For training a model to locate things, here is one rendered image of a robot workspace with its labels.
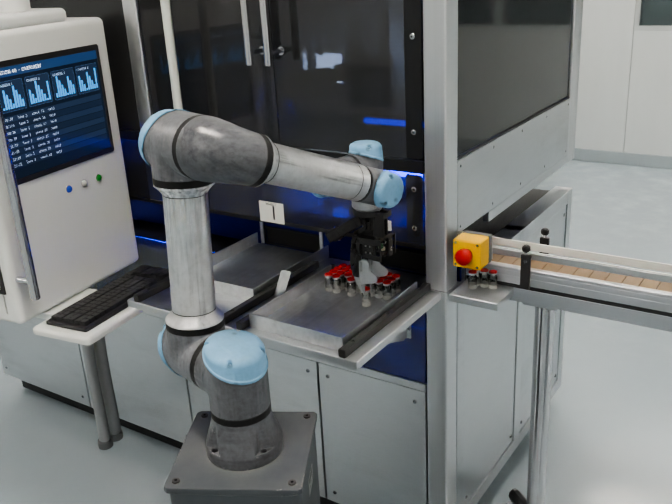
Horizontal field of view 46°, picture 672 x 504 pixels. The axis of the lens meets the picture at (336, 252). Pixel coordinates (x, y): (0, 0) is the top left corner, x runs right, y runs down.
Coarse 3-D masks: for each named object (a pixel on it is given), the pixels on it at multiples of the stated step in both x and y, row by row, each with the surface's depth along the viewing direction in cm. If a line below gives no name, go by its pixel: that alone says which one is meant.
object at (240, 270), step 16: (240, 240) 229; (256, 240) 235; (224, 256) 224; (240, 256) 226; (256, 256) 226; (272, 256) 225; (288, 256) 224; (304, 256) 224; (320, 256) 219; (224, 272) 215; (240, 272) 215; (256, 272) 214; (272, 272) 214; (224, 288) 201; (240, 288) 198; (256, 288) 196
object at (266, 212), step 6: (264, 204) 219; (270, 204) 218; (276, 204) 216; (282, 204) 215; (264, 210) 219; (270, 210) 218; (276, 210) 217; (282, 210) 216; (264, 216) 220; (270, 216) 219; (276, 216) 218; (282, 216) 217; (276, 222) 218; (282, 222) 217
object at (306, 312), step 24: (312, 288) 202; (408, 288) 191; (264, 312) 187; (288, 312) 189; (312, 312) 189; (336, 312) 188; (360, 312) 187; (384, 312) 183; (288, 336) 177; (312, 336) 173; (336, 336) 169
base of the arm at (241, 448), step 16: (256, 416) 146; (272, 416) 151; (208, 432) 151; (224, 432) 147; (240, 432) 146; (256, 432) 147; (272, 432) 150; (208, 448) 150; (224, 448) 147; (240, 448) 146; (256, 448) 147; (272, 448) 149; (224, 464) 147; (240, 464) 147; (256, 464) 147
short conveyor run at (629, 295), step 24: (504, 240) 204; (504, 264) 197; (528, 264) 191; (552, 264) 196; (576, 264) 188; (600, 264) 185; (624, 264) 188; (648, 264) 185; (528, 288) 193; (552, 288) 191; (576, 288) 187; (600, 288) 184; (624, 288) 181; (648, 288) 180; (576, 312) 189; (600, 312) 186; (624, 312) 183; (648, 312) 180
